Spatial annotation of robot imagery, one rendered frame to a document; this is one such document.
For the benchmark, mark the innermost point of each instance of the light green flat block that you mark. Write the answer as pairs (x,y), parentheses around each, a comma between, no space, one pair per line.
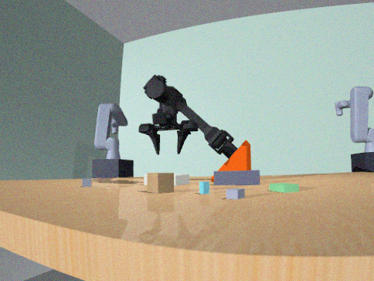
(284,187)

